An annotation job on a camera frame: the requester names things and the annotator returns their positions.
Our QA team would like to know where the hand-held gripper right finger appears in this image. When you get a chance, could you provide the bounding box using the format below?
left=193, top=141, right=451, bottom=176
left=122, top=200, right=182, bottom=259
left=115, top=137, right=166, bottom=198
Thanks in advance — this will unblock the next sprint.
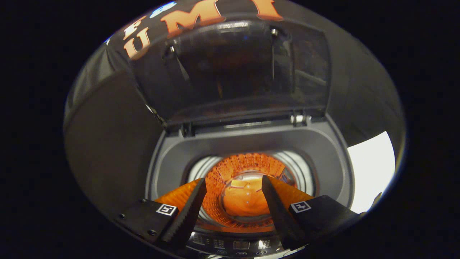
left=261, top=175, right=360, bottom=250

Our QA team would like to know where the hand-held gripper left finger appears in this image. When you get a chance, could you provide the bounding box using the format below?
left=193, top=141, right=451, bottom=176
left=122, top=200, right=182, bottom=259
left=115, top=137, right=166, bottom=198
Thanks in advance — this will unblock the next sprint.
left=117, top=178, right=208, bottom=252

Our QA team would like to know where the yellow polo shirt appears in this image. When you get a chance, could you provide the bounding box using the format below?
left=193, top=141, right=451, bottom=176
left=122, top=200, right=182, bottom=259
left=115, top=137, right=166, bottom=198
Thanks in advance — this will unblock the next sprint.
left=222, top=176, right=266, bottom=217

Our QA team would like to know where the grey washing machine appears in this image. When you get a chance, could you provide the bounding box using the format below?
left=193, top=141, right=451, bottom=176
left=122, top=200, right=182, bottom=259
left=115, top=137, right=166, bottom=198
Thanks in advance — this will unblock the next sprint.
left=144, top=115, right=356, bottom=259

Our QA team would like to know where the dark washing machine lid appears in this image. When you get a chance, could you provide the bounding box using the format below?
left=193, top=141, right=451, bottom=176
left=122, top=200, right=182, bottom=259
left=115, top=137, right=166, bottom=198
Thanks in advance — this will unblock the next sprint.
left=131, top=16, right=331, bottom=127

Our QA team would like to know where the white board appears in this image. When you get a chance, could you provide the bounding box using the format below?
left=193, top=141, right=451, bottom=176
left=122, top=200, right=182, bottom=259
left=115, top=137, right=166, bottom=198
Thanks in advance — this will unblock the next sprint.
left=347, top=131, right=396, bottom=213

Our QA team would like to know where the black backdrop cloth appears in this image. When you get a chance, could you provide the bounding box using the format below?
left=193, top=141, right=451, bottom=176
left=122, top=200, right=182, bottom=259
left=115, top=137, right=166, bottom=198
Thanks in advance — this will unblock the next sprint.
left=65, top=0, right=406, bottom=159

